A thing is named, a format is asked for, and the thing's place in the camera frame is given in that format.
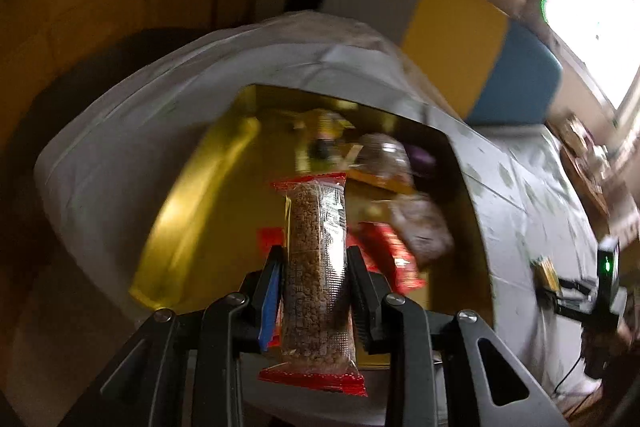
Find wooden side table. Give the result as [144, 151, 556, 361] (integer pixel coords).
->
[560, 114, 626, 218]

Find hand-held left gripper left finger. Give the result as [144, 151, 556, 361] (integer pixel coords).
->
[57, 244, 288, 427]

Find grey yellow blue padded backrest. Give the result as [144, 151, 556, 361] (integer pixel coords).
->
[320, 0, 563, 125]

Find clear brown snack packet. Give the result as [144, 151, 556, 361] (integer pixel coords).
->
[387, 194, 456, 270]

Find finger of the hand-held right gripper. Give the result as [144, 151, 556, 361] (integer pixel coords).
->
[552, 298, 599, 321]
[557, 277, 599, 298]

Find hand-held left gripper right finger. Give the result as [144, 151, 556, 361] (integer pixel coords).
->
[345, 245, 571, 427]

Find gold metal tin box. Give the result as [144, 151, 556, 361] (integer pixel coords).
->
[127, 83, 496, 368]

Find bright window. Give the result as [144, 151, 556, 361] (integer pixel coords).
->
[542, 0, 640, 108]

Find large red gold-print packet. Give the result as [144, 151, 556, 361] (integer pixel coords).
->
[350, 222, 423, 293]

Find clear snack bag orange trim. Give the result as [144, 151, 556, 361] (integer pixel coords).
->
[350, 132, 416, 192]

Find black cable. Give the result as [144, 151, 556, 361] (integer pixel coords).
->
[552, 354, 590, 397]

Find purple snack packet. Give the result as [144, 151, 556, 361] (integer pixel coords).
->
[405, 144, 437, 180]

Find red and white packet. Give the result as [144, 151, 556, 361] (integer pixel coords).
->
[257, 229, 283, 254]

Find grain bar red ends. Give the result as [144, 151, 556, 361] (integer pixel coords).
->
[257, 173, 368, 397]

